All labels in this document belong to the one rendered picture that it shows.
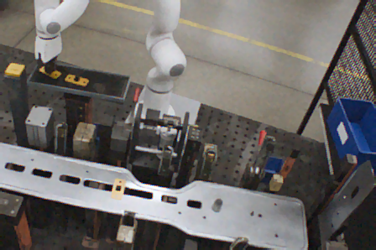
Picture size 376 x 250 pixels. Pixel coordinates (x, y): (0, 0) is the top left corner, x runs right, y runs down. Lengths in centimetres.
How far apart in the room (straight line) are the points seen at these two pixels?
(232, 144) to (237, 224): 72
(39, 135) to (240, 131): 107
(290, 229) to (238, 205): 20
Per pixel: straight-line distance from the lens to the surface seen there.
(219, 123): 217
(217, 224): 143
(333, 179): 162
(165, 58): 166
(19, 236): 149
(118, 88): 156
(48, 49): 152
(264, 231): 147
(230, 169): 198
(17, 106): 175
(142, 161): 158
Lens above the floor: 218
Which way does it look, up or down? 46 degrees down
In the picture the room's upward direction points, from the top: 7 degrees clockwise
